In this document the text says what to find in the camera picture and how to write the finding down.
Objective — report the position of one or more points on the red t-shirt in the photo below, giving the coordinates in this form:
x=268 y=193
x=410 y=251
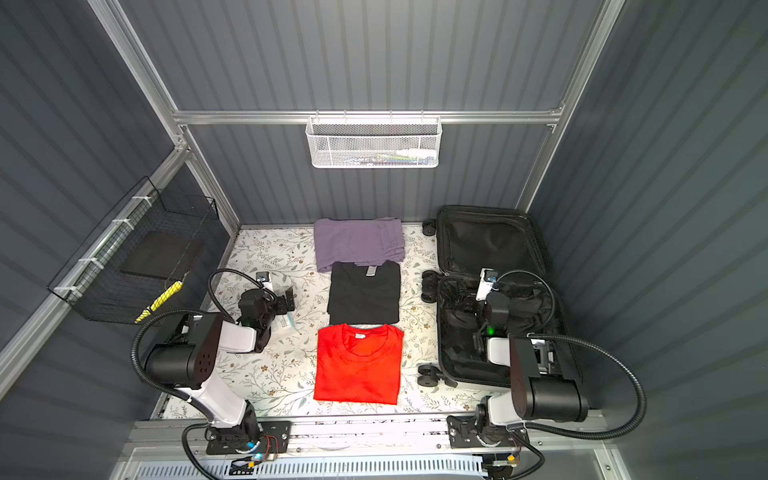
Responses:
x=359 y=365

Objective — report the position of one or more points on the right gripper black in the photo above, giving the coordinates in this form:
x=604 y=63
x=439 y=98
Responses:
x=474 y=306

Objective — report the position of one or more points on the black wire basket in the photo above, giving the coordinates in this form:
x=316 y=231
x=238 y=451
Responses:
x=91 y=283

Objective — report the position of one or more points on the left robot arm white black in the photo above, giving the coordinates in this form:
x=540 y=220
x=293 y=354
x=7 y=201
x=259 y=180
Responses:
x=182 y=361

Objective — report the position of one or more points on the floral table mat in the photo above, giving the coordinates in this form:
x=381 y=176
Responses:
x=280 y=381

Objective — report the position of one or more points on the white wire basket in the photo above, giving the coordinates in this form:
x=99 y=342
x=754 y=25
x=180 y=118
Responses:
x=384 y=142

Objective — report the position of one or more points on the small white packet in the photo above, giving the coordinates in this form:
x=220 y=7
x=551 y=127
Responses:
x=284 y=323

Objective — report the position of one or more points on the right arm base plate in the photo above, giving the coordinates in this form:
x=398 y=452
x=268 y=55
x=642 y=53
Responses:
x=467 y=431

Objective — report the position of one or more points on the purple jeans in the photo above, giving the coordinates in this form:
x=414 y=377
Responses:
x=360 y=242

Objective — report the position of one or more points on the yellow black striped item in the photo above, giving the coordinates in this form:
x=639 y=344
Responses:
x=159 y=301

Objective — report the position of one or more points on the white ventilation grille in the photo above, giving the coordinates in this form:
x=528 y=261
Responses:
x=433 y=467

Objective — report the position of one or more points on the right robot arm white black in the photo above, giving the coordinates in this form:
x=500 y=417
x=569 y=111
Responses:
x=543 y=377

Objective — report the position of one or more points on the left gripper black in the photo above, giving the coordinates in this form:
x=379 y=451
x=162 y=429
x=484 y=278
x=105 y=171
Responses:
x=282 y=303

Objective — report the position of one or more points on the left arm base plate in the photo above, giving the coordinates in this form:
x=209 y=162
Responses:
x=269 y=437

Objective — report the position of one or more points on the black t-shirt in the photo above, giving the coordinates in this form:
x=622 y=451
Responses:
x=364 y=295

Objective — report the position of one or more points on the black pad in basket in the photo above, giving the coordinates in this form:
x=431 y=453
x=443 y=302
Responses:
x=161 y=255

